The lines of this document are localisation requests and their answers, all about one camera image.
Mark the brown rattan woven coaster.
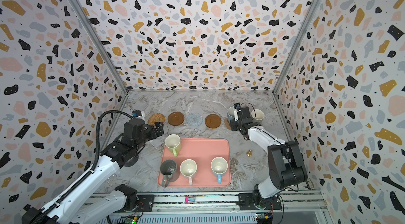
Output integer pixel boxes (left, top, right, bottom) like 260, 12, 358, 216
148, 113, 166, 126

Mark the cork paw coaster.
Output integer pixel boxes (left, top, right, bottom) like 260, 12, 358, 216
224, 118, 231, 130

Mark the dark brown wooden coaster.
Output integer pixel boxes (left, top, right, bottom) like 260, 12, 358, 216
168, 112, 185, 126

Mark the green mug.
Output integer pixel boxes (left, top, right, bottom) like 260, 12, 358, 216
165, 134, 181, 157

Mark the light brown wooden coaster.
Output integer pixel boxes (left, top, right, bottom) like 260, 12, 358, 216
205, 114, 221, 129

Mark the light blue woven coaster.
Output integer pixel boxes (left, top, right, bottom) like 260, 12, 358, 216
186, 113, 203, 127

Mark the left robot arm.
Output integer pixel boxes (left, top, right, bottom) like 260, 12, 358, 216
21, 110, 164, 224

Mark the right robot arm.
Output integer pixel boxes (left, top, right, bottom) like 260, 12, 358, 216
229, 103, 308, 209

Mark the black tape roll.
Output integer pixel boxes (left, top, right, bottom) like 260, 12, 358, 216
124, 155, 139, 167

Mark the dark grey mug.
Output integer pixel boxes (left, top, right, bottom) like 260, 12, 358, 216
160, 159, 179, 188

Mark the pink tray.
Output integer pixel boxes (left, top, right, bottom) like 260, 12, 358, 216
162, 139, 232, 187

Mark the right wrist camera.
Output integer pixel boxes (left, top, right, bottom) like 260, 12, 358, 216
233, 103, 242, 121

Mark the pink handled cream mug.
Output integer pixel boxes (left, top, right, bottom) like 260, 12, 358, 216
180, 159, 197, 186

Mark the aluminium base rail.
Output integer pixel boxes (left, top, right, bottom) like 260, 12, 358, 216
56, 190, 333, 224

